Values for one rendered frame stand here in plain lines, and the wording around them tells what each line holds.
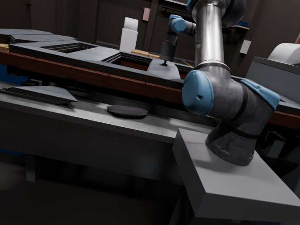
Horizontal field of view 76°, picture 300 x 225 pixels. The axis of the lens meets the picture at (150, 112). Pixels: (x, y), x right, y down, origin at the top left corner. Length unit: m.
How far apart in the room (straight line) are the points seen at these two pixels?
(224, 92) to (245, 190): 0.25
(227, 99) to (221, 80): 0.05
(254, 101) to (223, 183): 0.23
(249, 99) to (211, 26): 0.26
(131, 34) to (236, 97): 7.59
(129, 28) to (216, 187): 7.75
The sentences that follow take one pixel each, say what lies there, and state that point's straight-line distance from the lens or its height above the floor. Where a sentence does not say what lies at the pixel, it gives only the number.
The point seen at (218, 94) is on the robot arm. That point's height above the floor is 0.95.
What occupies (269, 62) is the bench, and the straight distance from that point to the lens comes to 1.81.
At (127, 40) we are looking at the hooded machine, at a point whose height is 0.55.
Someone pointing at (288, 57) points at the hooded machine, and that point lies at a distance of 5.23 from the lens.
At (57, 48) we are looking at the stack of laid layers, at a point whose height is 0.84.
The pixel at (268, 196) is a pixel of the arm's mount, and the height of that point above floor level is 0.75.
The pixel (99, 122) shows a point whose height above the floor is 0.68.
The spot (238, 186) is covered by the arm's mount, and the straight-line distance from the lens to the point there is 0.56.
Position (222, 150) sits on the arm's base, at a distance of 0.62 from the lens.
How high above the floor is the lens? 1.06
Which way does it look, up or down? 23 degrees down
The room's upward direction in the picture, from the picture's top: 13 degrees clockwise
